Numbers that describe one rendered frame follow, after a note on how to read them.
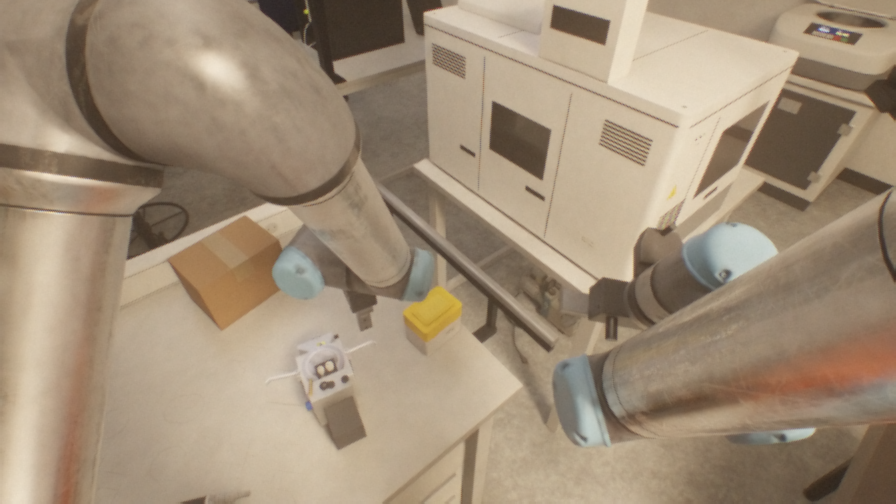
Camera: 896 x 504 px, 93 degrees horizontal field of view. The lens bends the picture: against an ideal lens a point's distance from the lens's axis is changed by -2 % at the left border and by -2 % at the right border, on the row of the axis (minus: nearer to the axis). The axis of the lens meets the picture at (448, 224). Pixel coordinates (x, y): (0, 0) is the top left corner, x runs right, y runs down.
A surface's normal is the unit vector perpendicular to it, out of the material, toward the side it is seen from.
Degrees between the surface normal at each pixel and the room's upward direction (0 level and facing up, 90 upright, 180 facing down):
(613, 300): 25
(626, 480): 0
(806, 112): 90
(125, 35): 47
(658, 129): 90
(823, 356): 96
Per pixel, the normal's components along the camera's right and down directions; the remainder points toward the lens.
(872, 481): 0.00, -0.75
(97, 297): 0.97, 0.14
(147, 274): 0.62, 0.51
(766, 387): -0.80, 0.51
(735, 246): 0.06, -0.41
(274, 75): 0.74, -0.04
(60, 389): 0.89, 0.14
